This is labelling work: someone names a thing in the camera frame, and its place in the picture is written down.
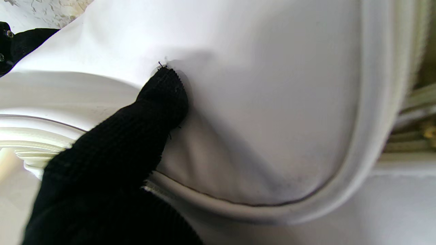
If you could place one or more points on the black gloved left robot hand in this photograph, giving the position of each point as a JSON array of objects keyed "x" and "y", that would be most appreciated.
[{"x": 112, "y": 163}]

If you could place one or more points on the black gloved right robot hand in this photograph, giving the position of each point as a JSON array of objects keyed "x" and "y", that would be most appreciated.
[{"x": 20, "y": 44}]

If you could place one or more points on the cream fabric cosmetics bag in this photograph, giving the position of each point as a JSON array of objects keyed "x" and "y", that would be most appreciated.
[{"x": 255, "y": 102}]

